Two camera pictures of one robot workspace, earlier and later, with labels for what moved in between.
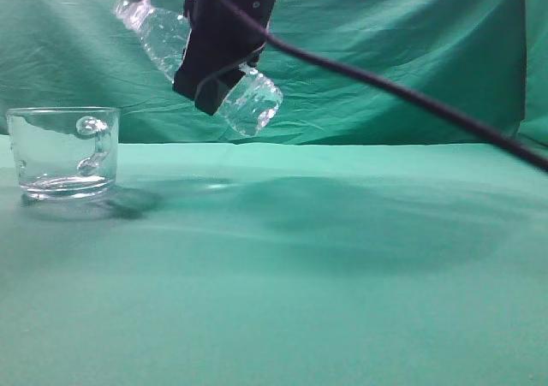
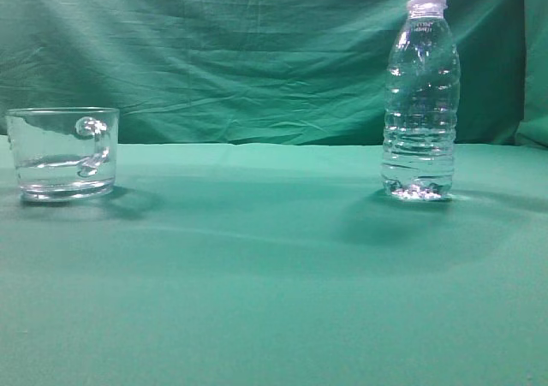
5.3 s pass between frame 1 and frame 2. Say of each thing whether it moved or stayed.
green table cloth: stayed
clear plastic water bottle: moved
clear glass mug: stayed
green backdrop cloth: stayed
